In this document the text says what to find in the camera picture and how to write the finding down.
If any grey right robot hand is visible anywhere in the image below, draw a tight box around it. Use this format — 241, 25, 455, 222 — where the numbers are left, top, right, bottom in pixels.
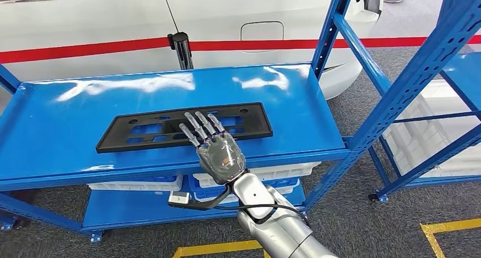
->
178, 111, 248, 185

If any black plastic bracket plate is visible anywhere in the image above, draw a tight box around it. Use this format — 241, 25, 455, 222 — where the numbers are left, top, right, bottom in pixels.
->
95, 102, 274, 154

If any blue metal shelf rack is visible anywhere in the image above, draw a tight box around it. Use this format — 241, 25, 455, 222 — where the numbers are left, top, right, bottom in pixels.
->
367, 0, 481, 205
0, 0, 481, 244

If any yellow floor tape square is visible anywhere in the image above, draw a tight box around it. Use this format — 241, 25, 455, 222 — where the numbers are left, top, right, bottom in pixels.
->
419, 218, 481, 258
172, 240, 272, 258

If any red barrier belt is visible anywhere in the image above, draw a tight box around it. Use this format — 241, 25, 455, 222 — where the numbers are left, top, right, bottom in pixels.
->
0, 35, 481, 65

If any white car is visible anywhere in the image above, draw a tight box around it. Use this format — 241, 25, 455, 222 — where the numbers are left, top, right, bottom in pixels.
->
0, 0, 385, 100

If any white plastic bin stack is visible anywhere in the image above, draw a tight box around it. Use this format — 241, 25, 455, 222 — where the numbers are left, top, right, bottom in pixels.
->
382, 79, 481, 179

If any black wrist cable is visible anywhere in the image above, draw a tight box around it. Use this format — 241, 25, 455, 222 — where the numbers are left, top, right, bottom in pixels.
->
168, 201, 311, 227

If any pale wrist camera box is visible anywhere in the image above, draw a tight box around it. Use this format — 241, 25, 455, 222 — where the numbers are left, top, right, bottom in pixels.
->
168, 191, 191, 206

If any black stanchion post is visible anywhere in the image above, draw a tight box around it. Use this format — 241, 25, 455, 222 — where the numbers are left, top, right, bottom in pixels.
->
167, 31, 195, 71

